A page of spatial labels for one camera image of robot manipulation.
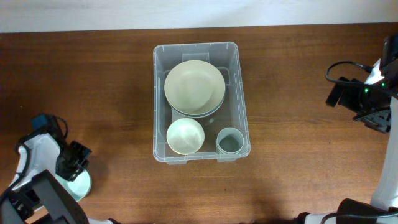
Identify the white bowl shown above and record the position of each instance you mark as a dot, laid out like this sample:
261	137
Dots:
185	136

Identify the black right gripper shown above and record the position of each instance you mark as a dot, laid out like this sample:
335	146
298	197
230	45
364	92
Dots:
346	100

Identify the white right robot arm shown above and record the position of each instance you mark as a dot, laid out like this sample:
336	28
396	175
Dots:
383	205

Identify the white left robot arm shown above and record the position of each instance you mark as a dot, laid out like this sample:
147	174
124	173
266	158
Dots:
35	186

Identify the grey cup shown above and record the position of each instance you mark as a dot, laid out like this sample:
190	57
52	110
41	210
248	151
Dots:
229	141

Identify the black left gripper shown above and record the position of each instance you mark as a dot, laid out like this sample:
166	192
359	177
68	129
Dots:
84	151

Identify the light green bowl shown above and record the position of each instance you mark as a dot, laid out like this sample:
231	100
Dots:
79	188

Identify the clear plastic storage container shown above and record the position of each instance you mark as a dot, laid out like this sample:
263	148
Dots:
232	113

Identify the blue bowl plate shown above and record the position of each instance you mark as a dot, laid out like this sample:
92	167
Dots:
175	112

